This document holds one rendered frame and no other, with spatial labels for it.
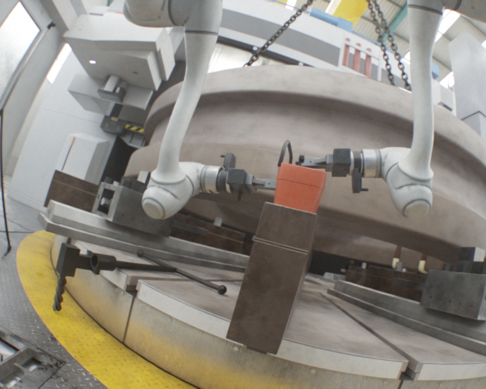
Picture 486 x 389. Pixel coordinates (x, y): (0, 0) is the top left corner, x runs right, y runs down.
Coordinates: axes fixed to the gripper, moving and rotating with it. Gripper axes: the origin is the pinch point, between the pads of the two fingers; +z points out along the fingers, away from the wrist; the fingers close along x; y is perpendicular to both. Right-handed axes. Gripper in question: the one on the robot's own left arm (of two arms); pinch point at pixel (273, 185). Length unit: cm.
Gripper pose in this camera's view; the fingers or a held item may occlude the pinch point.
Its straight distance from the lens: 86.8
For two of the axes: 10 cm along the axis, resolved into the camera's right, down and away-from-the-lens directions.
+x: -2.4, -2.4, -9.4
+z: 9.6, 1.0, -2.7
